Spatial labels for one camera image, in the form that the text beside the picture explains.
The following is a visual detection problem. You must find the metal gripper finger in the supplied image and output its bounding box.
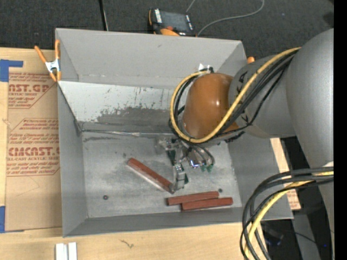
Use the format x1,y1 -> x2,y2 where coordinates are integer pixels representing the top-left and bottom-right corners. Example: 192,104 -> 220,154
169,165 -> 183,195
177,172 -> 189,191

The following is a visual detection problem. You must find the red-brown flat block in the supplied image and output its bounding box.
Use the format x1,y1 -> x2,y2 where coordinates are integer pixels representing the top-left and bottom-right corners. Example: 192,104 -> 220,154
165,191 -> 220,206
181,197 -> 234,212
126,158 -> 174,192

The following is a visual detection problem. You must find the grey metal bin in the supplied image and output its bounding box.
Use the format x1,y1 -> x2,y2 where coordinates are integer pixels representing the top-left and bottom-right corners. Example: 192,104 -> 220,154
55,28 -> 294,238

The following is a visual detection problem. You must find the brown cardboard board, red print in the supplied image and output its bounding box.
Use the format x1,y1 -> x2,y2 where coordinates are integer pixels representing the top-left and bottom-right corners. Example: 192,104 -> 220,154
0,47 -> 301,234

